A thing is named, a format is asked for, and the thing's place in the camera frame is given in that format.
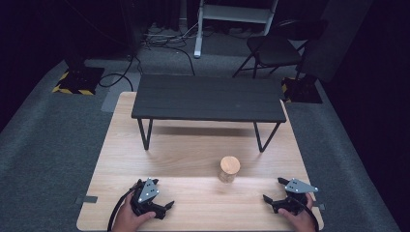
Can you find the black base plate yellow stripes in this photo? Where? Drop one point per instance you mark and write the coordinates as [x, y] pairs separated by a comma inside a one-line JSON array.
[[301, 90], [80, 80]]

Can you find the person's right hand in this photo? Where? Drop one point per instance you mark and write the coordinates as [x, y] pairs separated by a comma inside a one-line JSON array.
[[299, 219]]

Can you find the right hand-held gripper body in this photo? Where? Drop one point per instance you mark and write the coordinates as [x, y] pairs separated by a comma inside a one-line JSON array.
[[297, 193]]

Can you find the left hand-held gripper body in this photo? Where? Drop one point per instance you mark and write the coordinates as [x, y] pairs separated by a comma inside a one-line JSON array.
[[147, 191]]

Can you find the black folding chair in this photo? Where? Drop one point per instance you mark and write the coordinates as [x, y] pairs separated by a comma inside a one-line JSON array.
[[274, 50]]

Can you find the small black slatted table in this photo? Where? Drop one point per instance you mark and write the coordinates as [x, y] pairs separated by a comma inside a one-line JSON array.
[[206, 96]]

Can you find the grey curtain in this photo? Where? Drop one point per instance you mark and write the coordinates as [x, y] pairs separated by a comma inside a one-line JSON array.
[[336, 38]]

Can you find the grey tape strip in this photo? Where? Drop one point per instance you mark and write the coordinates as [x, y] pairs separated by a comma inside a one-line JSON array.
[[86, 199], [319, 206]]

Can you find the dark stand pole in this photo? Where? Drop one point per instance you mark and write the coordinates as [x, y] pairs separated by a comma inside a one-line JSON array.
[[133, 25]]

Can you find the white metal stand frame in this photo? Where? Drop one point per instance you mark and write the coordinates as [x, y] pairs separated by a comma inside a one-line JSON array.
[[230, 14]]

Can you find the light wooden cylinder block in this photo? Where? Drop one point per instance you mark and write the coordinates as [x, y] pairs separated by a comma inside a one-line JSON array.
[[229, 169]]

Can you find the grey floor mat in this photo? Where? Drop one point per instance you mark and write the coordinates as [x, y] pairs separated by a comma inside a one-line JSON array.
[[117, 93]]

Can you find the person's left hand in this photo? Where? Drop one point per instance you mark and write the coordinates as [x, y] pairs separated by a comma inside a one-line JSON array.
[[129, 219]]

